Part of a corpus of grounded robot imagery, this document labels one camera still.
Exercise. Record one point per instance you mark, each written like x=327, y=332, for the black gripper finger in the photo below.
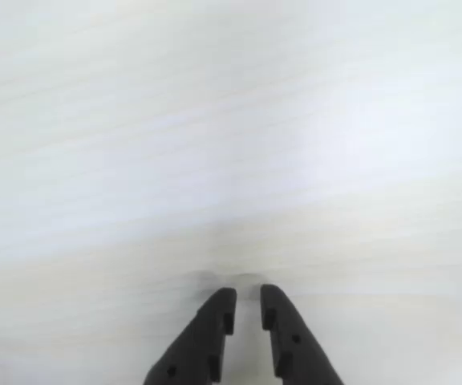
x=291, y=341
x=199, y=341

